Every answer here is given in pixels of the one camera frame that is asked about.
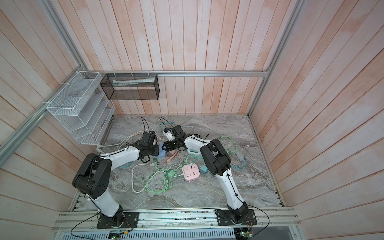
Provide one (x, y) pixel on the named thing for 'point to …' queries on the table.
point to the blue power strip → (162, 153)
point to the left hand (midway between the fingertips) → (156, 150)
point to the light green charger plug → (171, 174)
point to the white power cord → (137, 165)
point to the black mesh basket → (131, 86)
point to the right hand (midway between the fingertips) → (165, 147)
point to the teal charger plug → (203, 169)
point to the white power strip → (194, 149)
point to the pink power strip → (191, 172)
